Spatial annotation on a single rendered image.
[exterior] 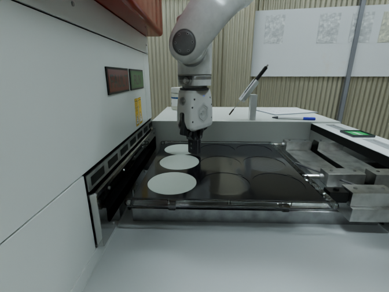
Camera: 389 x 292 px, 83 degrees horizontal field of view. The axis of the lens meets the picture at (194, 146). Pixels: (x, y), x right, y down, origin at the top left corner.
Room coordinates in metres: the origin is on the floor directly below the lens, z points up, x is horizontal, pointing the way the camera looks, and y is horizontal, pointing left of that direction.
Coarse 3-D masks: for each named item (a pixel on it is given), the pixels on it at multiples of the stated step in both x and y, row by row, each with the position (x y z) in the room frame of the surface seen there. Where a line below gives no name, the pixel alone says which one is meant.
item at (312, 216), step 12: (144, 216) 0.39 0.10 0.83; (156, 216) 0.39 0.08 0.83; (168, 216) 0.39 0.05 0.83; (180, 216) 0.39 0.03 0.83; (192, 216) 0.39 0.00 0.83; (204, 216) 0.39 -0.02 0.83; (216, 216) 0.39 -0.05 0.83; (228, 216) 0.39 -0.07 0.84; (240, 216) 0.39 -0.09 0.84; (252, 216) 0.38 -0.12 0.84; (264, 216) 0.38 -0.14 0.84; (276, 216) 0.38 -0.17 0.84; (288, 216) 0.38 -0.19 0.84; (300, 216) 0.38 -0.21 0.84; (312, 216) 0.38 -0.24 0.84; (324, 216) 0.38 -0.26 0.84; (336, 216) 0.38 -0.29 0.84
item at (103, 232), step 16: (144, 144) 0.57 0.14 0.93; (128, 160) 0.44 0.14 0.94; (144, 160) 0.60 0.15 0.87; (112, 176) 0.35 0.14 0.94; (96, 192) 0.29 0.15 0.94; (128, 192) 0.42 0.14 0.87; (96, 208) 0.29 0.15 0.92; (112, 208) 0.36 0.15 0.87; (96, 224) 0.29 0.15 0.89; (112, 224) 0.33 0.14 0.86; (96, 240) 0.29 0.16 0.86
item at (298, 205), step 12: (132, 204) 0.33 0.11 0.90; (144, 204) 0.33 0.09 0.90; (156, 204) 0.33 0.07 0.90; (168, 204) 0.33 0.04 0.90; (180, 204) 0.33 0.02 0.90; (192, 204) 0.33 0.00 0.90; (204, 204) 0.33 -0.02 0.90; (216, 204) 0.33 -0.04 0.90; (228, 204) 0.33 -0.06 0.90; (240, 204) 0.33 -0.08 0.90; (252, 204) 0.33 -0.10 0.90; (264, 204) 0.33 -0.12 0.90; (276, 204) 0.33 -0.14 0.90; (288, 204) 0.33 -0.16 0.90; (300, 204) 0.33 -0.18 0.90; (312, 204) 0.33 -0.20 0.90; (324, 204) 0.33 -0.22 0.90; (336, 204) 0.33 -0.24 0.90
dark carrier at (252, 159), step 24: (168, 144) 0.67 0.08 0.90; (216, 144) 0.68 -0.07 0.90; (240, 144) 0.67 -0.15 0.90; (264, 144) 0.67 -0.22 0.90; (192, 168) 0.48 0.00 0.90; (216, 168) 0.48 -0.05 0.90; (240, 168) 0.48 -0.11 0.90; (264, 168) 0.48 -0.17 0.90; (288, 168) 0.48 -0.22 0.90; (144, 192) 0.37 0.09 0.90; (192, 192) 0.37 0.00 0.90; (216, 192) 0.37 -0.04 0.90; (240, 192) 0.37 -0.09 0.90; (264, 192) 0.37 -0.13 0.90; (288, 192) 0.37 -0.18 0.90; (312, 192) 0.37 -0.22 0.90
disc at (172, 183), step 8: (160, 176) 0.44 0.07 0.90; (168, 176) 0.44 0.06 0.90; (176, 176) 0.44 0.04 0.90; (184, 176) 0.44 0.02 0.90; (192, 176) 0.44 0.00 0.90; (152, 184) 0.40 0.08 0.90; (160, 184) 0.40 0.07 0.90; (168, 184) 0.40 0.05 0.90; (176, 184) 0.40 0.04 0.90; (184, 184) 0.40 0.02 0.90; (192, 184) 0.40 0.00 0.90; (160, 192) 0.37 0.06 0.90; (168, 192) 0.37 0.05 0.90; (176, 192) 0.37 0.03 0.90
